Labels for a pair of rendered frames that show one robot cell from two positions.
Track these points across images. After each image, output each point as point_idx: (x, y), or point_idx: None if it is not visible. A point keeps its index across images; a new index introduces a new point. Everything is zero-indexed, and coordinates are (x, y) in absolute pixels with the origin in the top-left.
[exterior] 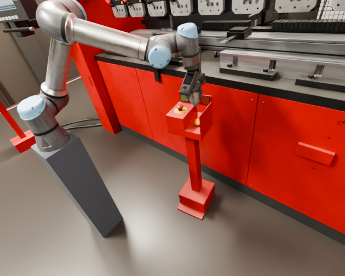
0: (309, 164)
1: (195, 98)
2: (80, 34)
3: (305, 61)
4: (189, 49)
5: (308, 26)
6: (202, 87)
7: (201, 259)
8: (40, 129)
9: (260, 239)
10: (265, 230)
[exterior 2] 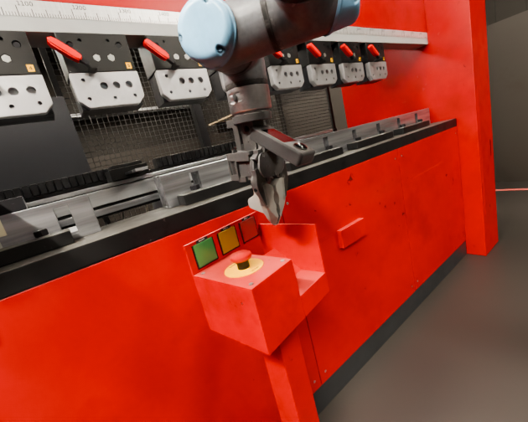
0: (353, 251)
1: (279, 196)
2: None
3: None
4: (264, 63)
5: (201, 153)
6: (176, 246)
7: None
8: None
9: (423, 404)
10: (405, 393)
